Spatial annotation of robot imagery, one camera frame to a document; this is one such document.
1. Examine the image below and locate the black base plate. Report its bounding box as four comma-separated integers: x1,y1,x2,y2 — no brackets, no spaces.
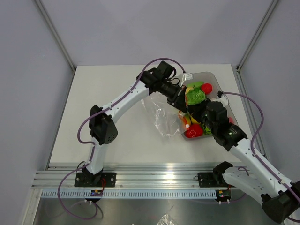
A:
74,172,117,188
194,172,235,188

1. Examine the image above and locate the toy green orange mango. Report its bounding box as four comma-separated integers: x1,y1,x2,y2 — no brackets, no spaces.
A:
182,114,192,125

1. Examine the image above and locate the right aluminium frame post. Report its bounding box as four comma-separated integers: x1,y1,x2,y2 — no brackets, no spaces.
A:
236,0,281,72

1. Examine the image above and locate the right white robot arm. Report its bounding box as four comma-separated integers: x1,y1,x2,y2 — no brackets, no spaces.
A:
194,100,300,224

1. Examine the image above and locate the toy green cucumber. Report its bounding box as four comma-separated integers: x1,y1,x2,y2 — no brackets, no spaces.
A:
187,81,204,89

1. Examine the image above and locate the aluminium frame post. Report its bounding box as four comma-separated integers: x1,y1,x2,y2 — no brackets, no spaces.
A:
32,0,76,74
236,0,281,72

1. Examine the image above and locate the clear zip top bag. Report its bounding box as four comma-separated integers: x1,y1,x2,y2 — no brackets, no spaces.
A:
141,92,190,138

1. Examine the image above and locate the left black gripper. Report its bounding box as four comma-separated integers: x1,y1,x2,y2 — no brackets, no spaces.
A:
158,79,187,113

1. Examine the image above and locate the grey plastic food bin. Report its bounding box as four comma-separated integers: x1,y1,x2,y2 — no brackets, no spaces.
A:
178,72,238,141

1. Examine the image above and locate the toy red bell pepper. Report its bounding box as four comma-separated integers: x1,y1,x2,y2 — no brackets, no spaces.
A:
184,124,204,138

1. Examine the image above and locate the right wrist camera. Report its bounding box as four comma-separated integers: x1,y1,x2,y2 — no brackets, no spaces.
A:
216,91,229,107

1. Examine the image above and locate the toy napa cabbage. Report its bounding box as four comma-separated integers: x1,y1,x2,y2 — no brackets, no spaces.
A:
185,87,207,105

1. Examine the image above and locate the white slotted cable duct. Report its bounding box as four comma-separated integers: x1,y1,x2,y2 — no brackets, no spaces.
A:
41,190,218,199

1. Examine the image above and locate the left aluminium frame post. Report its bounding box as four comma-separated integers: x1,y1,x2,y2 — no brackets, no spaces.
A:
32,0,76,74

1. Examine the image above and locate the toy yellow pear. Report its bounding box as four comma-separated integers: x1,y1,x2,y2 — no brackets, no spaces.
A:
190,116,200,124

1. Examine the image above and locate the toy green watermelon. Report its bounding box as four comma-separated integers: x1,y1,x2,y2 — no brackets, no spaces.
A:
202,124,212,135

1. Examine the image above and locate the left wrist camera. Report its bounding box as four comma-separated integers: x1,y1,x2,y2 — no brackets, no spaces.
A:
180,73,195,87

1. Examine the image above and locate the crumpled clear plastic wrap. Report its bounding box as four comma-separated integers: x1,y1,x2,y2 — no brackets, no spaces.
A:
157,213,177,225

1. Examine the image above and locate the aluminium mounting rail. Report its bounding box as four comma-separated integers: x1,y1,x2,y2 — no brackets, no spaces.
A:
31,163,286,189

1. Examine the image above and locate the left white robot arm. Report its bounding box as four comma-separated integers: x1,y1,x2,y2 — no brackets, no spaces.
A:
82,61,187,187

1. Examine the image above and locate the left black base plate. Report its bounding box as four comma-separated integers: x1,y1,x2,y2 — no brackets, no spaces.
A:
74,172,117,188

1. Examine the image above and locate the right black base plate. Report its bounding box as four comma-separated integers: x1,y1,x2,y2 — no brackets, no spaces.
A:
194,172,235,188

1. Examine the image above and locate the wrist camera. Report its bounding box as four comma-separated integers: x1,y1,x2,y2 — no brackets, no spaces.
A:
216,91,229,107
180,73,195,87

